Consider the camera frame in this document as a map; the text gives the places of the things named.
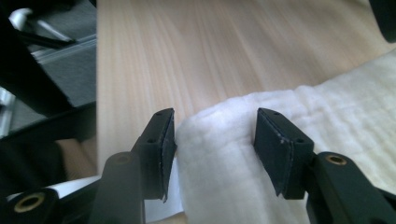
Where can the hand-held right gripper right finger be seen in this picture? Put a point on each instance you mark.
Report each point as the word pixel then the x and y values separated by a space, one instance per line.
pixel 286 158

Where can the cream muslin cloth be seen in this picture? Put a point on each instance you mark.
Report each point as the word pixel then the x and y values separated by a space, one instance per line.
pixel 342 109

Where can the aluminium rail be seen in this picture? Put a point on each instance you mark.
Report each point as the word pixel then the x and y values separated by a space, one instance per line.
pixel 65 49

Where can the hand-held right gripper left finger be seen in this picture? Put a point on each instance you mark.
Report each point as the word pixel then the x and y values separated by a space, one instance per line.
pixel 154 161

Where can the white label strip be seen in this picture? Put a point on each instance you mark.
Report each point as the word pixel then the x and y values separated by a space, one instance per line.
pixel 162 211

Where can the white round object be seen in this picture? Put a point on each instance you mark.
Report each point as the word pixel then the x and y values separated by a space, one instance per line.
pixel 19 17

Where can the black stand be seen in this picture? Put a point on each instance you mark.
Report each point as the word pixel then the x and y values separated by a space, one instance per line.
pixel 21 74

